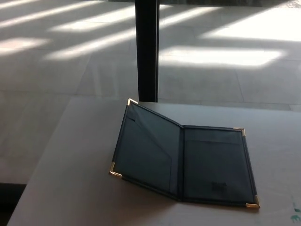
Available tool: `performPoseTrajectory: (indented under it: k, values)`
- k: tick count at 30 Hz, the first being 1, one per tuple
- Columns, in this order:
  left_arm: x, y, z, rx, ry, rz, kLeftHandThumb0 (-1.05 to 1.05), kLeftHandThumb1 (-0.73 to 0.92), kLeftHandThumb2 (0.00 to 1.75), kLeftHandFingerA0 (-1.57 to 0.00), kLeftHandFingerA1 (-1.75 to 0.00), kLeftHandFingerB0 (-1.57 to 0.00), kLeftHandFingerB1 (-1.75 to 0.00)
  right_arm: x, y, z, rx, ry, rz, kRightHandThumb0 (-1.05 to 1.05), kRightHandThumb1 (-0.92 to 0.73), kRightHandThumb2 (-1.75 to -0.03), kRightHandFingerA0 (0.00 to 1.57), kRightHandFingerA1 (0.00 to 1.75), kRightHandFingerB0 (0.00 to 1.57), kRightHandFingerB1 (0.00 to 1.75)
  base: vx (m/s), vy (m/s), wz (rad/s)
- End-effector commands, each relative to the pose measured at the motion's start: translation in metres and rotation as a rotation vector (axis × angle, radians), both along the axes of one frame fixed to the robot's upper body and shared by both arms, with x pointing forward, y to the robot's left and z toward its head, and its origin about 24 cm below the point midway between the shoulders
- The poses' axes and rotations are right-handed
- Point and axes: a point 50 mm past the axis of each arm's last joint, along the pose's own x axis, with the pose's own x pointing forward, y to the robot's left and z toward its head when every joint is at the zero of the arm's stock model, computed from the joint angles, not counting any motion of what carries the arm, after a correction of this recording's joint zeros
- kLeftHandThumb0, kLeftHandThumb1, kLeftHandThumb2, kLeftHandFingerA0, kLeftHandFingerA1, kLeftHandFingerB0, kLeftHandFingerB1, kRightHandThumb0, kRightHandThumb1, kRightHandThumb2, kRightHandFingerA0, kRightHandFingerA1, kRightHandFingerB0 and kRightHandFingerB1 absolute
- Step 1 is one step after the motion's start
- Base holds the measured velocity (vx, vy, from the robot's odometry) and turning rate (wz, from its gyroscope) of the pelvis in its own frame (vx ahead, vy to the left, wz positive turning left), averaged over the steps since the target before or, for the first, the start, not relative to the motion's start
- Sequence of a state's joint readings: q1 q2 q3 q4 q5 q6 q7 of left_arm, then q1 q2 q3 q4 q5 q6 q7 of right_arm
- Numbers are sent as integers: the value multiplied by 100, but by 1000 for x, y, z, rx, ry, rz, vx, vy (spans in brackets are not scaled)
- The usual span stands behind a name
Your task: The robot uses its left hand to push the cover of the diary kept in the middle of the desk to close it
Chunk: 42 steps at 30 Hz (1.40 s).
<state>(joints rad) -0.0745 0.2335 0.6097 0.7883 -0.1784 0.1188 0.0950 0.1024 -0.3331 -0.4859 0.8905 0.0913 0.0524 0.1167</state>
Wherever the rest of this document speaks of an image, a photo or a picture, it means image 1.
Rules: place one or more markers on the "dark blue USC diary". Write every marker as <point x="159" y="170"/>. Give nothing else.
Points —
<point x="207" y="164"/>

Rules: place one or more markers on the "black vertical pillar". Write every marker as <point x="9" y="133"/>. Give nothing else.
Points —
<point x="147" y="51"/>

